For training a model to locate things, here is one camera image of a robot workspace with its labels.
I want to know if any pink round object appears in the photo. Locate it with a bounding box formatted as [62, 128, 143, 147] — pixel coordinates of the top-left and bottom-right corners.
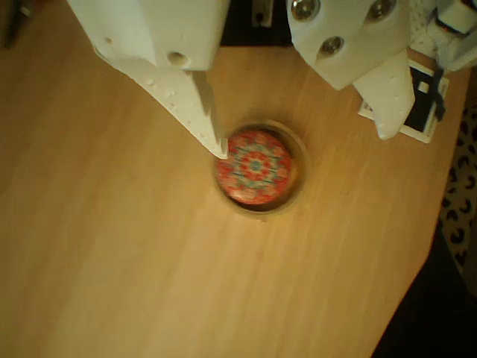
[215, 128, 294, 207]

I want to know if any white leader robot arm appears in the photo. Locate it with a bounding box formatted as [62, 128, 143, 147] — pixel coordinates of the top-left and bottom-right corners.
[408, 0, 477, 74]

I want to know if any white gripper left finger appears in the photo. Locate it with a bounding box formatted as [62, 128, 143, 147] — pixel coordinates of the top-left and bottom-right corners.
[66, 0, 230, 160]

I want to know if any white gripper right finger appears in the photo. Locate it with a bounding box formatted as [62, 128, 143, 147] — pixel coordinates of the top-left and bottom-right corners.
[285, 0, 416, 142]

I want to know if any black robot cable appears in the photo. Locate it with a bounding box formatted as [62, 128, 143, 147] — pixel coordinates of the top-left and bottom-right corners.
[427, 66, 449, 122]

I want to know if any white box with black print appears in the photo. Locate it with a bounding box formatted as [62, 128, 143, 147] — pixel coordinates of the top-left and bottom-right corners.
[357, 55, 451, 145]

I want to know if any leopard pattern cloth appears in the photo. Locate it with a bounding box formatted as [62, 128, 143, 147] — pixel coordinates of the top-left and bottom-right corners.
[438, 106, 477, 296]

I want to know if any beige tape roll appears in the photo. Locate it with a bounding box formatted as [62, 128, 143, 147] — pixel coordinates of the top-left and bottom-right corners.
[210, 118, 309, 222]

